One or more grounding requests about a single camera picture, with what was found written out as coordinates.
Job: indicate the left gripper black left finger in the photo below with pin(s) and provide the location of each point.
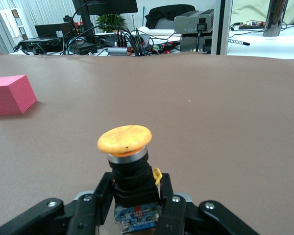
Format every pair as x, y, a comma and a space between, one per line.
88, 213

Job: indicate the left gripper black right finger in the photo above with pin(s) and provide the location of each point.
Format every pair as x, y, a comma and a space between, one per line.
176, 215

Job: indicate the yellow capped push button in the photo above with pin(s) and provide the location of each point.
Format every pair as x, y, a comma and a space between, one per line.
125, 139

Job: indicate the brown table mat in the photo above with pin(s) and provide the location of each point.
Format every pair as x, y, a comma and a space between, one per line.
210, 122

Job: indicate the pink foam cube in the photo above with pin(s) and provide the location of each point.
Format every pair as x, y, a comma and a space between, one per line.
12, 98

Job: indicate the silver usb hub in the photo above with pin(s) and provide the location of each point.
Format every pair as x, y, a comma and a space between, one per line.
116, 51

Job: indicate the black flat dock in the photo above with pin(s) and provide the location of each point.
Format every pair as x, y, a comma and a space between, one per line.
29, 44

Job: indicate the black white striped rod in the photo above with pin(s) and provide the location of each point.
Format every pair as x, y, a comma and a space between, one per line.
238, 42

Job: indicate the black box device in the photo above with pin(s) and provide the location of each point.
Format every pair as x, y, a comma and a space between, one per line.
51, 30

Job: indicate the white desk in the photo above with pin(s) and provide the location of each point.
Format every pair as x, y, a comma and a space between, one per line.
272, 49

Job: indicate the green potted plant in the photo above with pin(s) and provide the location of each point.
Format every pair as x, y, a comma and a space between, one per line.
110, 22

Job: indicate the grey metal power supply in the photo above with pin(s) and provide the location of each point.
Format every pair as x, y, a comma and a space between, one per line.
188, 22

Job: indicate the black office chair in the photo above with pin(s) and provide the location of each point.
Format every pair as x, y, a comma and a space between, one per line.
166, 14

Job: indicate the small circuit board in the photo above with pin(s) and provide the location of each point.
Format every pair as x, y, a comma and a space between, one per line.
252, 24

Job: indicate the black computer monitor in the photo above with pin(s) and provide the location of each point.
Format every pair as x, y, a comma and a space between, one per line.
107, 6

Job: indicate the chrome metal cylinder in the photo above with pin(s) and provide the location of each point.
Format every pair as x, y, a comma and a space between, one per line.
274, 17

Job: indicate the aluminium camera mount post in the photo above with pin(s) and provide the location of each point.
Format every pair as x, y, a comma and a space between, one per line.
221, 29

